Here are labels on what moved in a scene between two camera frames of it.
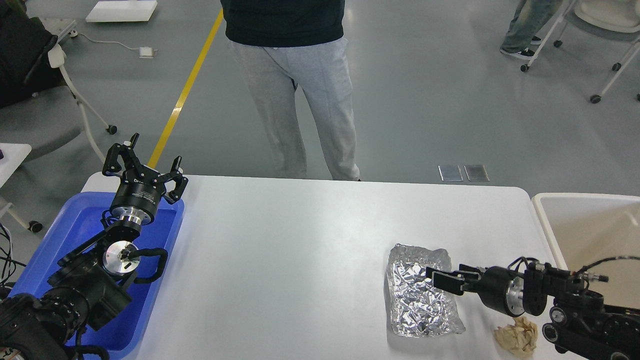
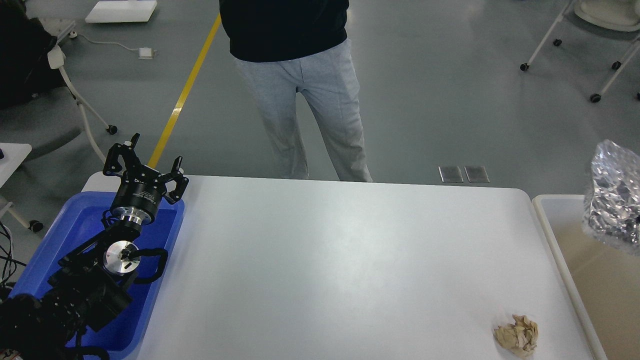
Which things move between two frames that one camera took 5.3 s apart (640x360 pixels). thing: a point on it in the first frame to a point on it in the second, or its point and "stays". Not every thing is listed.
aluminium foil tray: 415,307 to 611,205
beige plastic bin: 588,228 stays
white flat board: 117,11 stays
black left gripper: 136,198 stays
